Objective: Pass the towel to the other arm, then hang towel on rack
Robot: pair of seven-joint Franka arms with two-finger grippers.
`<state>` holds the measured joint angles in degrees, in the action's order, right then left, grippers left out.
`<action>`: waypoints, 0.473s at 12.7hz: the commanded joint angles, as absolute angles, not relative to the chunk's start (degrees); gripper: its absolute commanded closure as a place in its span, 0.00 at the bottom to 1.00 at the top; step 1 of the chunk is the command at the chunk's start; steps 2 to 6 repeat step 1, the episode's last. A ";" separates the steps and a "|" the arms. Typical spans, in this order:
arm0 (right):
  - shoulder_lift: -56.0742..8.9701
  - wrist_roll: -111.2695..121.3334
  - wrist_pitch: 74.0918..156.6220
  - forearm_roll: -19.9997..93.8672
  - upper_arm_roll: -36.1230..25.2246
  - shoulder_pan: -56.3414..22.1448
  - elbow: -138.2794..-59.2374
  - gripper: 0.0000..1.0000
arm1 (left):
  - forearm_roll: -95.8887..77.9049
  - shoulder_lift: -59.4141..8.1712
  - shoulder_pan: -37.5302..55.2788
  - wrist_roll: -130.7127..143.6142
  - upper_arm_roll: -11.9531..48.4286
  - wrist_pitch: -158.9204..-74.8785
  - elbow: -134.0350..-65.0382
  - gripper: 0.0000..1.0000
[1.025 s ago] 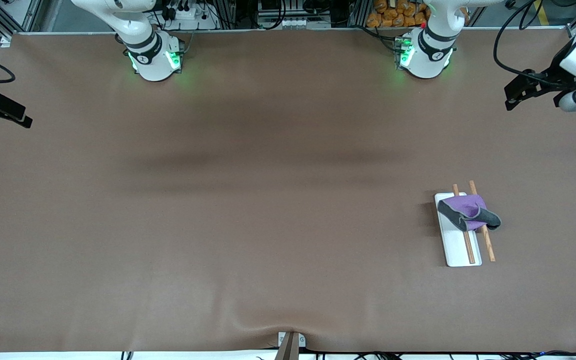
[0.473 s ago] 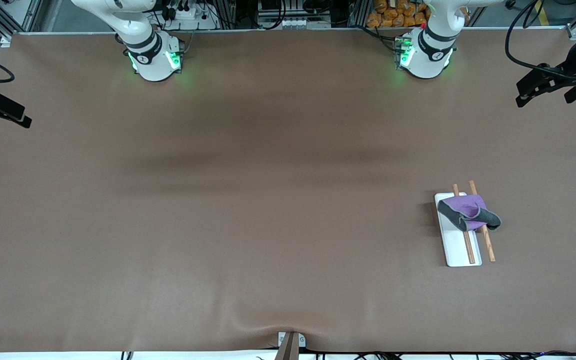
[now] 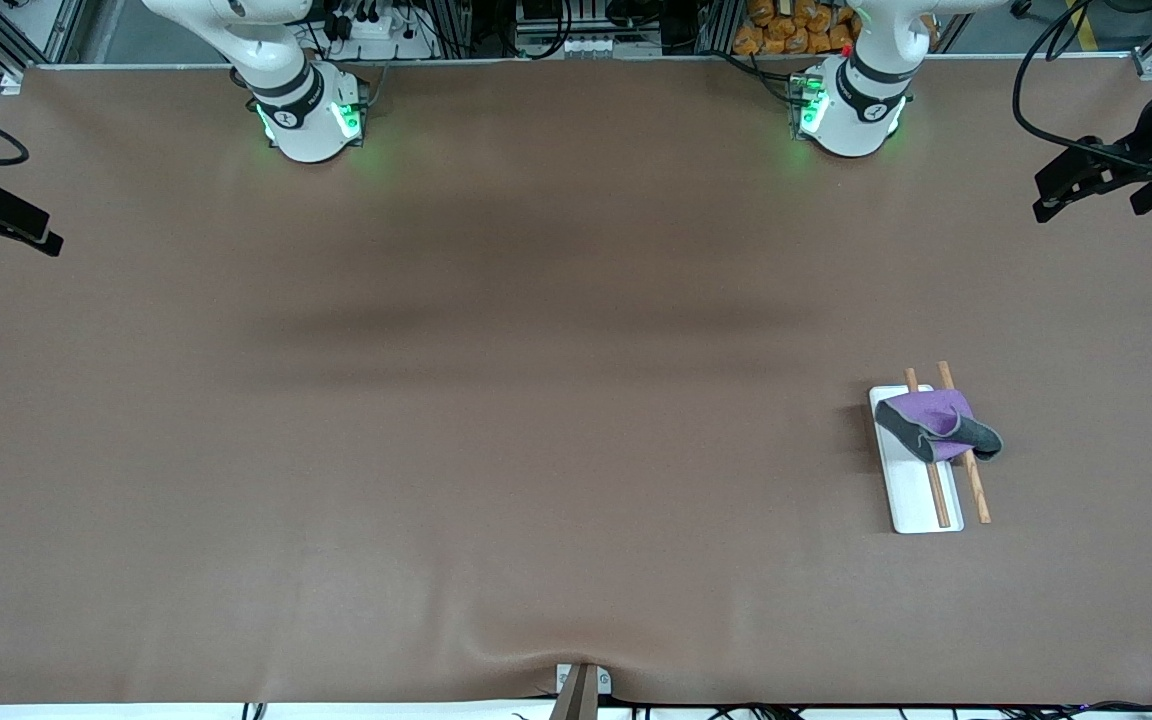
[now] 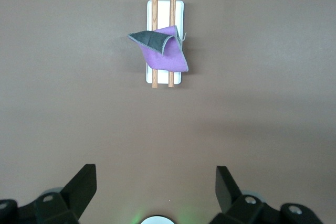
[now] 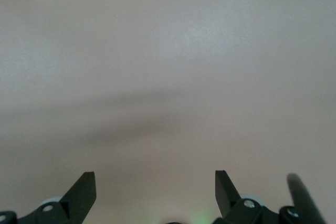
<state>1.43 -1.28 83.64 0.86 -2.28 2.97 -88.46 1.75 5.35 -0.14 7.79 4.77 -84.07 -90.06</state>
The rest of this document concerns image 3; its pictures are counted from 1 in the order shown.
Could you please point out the orange snack packets pile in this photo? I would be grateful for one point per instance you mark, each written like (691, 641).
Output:
(796, 30)

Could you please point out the white rack with wooden bars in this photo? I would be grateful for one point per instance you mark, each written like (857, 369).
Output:
(921, 500)

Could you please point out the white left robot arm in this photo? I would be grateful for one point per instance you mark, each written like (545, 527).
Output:
(861, 110)

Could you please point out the brown table mat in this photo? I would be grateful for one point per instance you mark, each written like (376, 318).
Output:
(536, 450)

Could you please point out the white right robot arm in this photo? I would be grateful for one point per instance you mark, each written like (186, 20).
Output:
(311, 115)

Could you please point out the white power strip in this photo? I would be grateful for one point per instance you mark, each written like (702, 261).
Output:
(371, 27)

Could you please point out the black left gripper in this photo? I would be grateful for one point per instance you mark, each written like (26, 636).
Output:
(1147, 139)

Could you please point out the purple microfibre towel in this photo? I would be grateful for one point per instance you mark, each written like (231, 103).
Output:
(936, 415)

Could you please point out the grey metal camera mount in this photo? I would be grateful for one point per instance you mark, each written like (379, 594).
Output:
(581, 690)

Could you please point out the white terminal block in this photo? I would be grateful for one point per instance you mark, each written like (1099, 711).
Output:
(588, 46)

